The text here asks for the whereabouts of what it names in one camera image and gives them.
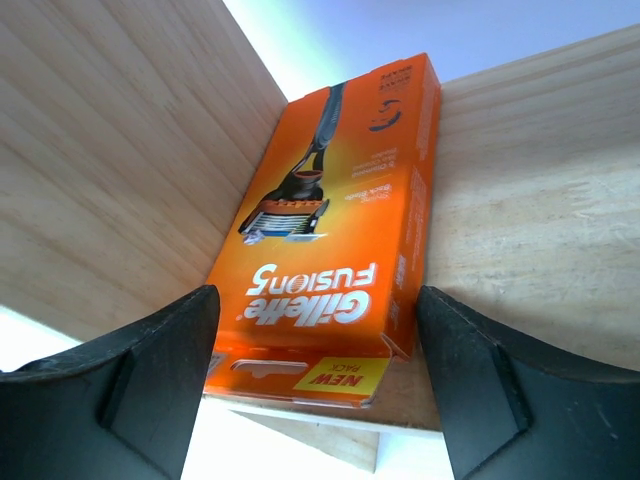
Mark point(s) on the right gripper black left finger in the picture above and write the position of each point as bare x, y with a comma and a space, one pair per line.
121, 406

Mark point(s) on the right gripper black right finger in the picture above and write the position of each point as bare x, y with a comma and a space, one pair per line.
514, 407

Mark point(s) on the orange razor pack top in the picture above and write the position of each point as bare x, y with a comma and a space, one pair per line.
319, 273

